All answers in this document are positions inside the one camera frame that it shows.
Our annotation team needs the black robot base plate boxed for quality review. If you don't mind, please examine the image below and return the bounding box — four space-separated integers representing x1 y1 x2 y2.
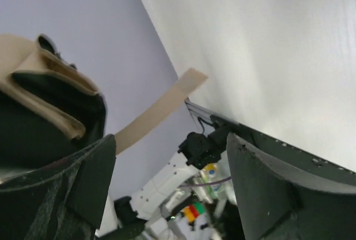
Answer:
186 101 355 185

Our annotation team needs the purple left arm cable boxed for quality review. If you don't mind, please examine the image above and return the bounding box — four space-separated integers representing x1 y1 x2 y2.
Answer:
177 176 233 189

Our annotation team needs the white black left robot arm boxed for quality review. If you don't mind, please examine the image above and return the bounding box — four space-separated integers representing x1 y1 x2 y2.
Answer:
96 128 229 239

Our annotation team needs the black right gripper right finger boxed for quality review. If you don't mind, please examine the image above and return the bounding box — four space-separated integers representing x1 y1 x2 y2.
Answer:
227 133 355 239

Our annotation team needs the beige and black folding umbrella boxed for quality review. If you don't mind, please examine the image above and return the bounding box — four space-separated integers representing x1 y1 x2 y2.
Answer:
0 33 209 168

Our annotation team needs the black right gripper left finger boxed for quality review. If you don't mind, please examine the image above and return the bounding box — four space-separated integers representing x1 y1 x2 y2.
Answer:
1 134 116 239

